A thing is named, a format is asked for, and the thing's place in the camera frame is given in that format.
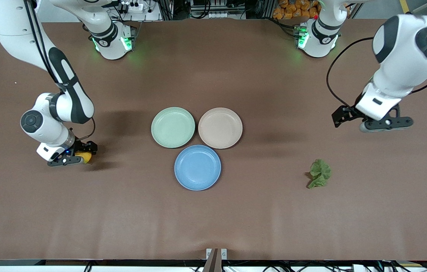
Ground green lettuce leaf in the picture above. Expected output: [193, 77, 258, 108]
[306, 159, 332, 189]

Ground brown table cover mat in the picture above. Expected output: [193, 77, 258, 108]
[0, 18, 427, 261]

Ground mint green plate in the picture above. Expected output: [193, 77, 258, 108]
[151, 107, 196, 148]

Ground blue plate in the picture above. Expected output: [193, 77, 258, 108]
[174, 145, 222, 191]

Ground orange toy fruit pile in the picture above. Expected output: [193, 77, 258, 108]
[273, 0, 321, 20]

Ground beige plate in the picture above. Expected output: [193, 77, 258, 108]
[198, 107, 243, 149]

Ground white power strip with plugs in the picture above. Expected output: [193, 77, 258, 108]
[117, 1, 144, 12]

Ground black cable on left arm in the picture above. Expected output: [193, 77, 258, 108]
[326, 37, 427, 108]

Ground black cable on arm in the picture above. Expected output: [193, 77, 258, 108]
[24, 0, 96, 141]
[326, 37, 427, 108]

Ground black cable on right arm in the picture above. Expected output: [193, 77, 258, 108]
[24, 0, 96, 141]

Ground silver bracket with brown post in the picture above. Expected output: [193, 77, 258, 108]
[203, 248, 228, 272]

